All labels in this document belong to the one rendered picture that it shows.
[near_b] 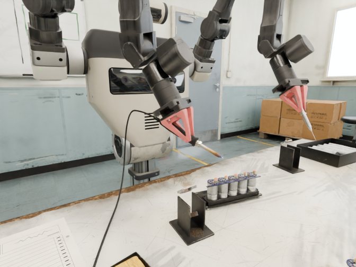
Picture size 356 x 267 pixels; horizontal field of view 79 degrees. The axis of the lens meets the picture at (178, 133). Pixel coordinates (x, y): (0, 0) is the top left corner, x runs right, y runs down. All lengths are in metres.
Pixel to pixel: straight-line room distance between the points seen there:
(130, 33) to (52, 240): 0.44
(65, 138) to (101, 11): 1.60
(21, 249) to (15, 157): 2.52
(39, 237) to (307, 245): 0.49
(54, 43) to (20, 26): 2.16
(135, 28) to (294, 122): 3.86
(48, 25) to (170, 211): 0.59
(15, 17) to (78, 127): 1.28
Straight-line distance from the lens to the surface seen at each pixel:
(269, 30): 0.83
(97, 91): 0.74
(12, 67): 2.87
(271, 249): 0.46
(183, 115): 0.49
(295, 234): 0.51
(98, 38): 0.82
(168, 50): 0.50
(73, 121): 2.94
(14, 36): 2.90
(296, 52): 0.79
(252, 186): 0.58
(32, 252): 0.49
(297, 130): 4.21
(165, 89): 0.51
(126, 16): 0.53
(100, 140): 3.06
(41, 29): 0.75
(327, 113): 4.04
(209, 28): 0.95
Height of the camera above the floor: 1.03
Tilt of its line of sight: 13 degrees down
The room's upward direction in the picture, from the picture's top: straight up
